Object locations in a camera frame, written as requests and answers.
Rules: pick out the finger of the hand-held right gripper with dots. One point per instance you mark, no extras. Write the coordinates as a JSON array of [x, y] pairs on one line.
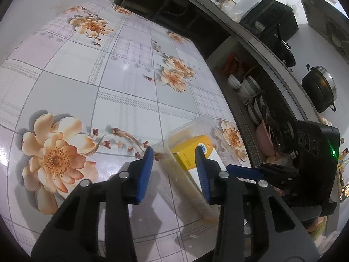
[[245, 172]]

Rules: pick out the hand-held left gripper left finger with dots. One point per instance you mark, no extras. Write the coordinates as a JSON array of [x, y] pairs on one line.
[[144, 172]]

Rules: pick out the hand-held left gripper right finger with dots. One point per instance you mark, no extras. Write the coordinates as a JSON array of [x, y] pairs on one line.
[[201, 174]]

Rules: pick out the clear yellow food package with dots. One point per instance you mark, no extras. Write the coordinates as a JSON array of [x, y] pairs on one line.
[[188, 155]]

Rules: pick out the pink plastic basin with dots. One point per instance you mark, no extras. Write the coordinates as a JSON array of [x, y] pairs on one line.
[[263, 139]]

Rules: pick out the stack of plates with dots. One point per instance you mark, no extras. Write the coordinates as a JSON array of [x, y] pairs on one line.
[[257, 109]]

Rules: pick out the concrete kitchen counter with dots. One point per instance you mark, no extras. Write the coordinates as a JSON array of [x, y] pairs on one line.
[[293, 95]]

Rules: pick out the black lidded pot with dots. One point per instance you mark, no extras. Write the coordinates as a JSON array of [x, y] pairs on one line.
[[319, 90]]

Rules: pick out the stack of bowls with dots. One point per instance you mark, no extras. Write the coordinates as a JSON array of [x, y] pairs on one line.
[[250, 87]]

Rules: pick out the white bowl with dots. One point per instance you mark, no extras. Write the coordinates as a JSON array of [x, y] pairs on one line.
[[234, 81]]

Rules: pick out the floral plastic tablecloth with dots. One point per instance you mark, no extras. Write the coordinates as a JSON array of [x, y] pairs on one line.
[[81, 87]]

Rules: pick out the red printed packet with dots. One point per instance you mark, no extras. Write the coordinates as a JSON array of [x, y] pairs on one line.
[[231, 65]]

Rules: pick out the black wok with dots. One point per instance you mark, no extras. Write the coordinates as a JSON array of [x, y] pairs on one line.
[[287, 54]]

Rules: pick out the range hood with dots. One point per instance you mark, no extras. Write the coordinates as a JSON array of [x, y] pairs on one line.
[[321, 13]]

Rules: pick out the black kitchen appliance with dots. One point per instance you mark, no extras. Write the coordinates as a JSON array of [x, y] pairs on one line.
[[270, 16]]

